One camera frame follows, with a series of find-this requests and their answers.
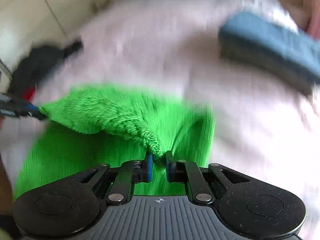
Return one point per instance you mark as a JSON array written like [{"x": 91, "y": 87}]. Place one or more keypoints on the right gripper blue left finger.
[{"x": 143, "y": 169}]

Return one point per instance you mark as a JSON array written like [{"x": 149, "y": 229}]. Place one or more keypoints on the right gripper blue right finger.
[{"x": 175, "y": 169}]

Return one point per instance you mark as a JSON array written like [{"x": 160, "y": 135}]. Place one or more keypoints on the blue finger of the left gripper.
[{"x": 27, "y": 109}]

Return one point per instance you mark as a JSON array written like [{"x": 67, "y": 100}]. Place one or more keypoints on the green knitted sweater vest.
[{"x": 112, "y": 124}]

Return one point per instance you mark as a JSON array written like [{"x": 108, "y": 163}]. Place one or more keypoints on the folded grey dark clothes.
[{"x": 290, "y": 73}]

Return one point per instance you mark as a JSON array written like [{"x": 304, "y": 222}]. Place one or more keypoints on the red garment in pile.
[{"x": 29, "y": 93}]

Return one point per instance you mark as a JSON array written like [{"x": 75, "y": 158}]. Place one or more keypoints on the black garment in pile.
[{"x": 34, "y": 68}]

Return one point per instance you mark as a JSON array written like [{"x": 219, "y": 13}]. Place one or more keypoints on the white sliding wardrobe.
[{"x": 28, "y": 22}]

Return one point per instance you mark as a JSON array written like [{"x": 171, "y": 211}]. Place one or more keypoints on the pink grey bed quilt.
[{"x": 264, "y": 127}]

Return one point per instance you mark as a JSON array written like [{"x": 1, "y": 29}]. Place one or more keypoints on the folded blue jeans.
[{"x": 297, "y": 52}]

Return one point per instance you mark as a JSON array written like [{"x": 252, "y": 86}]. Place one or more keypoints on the pink curtain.
[{"x": 312, "y": 6}]

